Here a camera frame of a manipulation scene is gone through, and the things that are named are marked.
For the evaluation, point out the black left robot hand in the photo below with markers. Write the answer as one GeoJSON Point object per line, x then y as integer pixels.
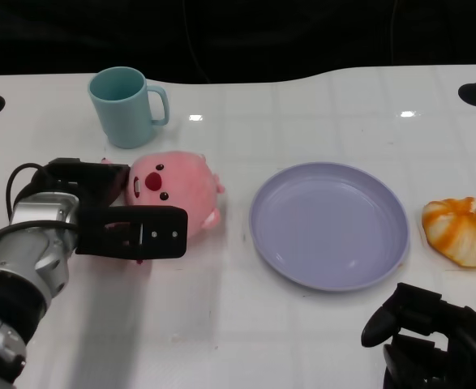
{"type": "Point", "coordinates": [99, 231]}

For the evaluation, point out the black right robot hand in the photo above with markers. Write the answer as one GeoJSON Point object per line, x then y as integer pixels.
{"type": "Point", "coordinates": [456, 328]}

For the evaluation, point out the pink plush beaver doll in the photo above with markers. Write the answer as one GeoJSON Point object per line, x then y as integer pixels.
{"type": "Point", "coordinates": [181, 182]}

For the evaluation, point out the lavender plastic plate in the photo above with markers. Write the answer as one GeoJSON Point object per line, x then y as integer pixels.
{"type": "Point", "coordinates": [327, 227]}

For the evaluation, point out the orange white striped bun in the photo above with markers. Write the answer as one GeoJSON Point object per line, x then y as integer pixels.
{"type": "Point", "coordinates": [460, 235]}

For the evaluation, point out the black backdrop cloth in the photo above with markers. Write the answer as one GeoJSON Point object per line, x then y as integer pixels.
{"type": "Point", "coordinates": [262, 36]}

